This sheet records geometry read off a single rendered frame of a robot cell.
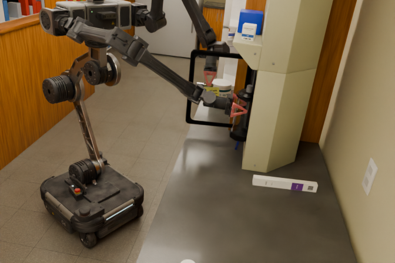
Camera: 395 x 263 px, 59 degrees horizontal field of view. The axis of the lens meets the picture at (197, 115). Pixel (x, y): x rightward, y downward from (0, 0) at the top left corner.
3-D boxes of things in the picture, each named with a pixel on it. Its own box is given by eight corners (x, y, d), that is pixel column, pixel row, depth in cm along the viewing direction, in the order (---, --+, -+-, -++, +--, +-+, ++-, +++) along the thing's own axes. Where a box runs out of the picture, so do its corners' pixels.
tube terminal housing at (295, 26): (291, 143, 186) (326, -10, 153) (297, 178, 157) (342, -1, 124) (244, 136, 188) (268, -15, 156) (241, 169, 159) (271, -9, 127)
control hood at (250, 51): (258, 50, 169) (261, 30, 164) (258, 70, 139) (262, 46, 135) (234, 47, 170) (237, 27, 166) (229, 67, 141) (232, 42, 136)
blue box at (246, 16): (260, 30, 162) (263, 10, 158) (260, 35, 153) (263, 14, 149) (238, 28, 163) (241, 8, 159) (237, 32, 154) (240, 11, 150)
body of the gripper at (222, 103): (231, 94, 168) (216, 91, 168) (231, 102, 158) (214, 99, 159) (228, 106, 170) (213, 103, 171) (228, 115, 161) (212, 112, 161)
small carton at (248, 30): (254, 39, 145) (257, 24, 143) (253, 41, 141) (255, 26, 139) (243, 37, 147) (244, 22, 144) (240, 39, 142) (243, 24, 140)
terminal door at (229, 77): (242, 128, 185) (254, 55, 168) (185, 123, 185) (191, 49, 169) (242, 128, 186) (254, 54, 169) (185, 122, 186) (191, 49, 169)
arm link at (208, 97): (196, 84, 167) (187, 99, 166) (196, 78, 156) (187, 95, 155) (218, 95, 167) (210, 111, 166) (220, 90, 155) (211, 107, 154)
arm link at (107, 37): (122, 23, 133) (109, 45, 132) (147, 43, 142) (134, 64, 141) (74, 15, 165) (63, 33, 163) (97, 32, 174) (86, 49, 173)
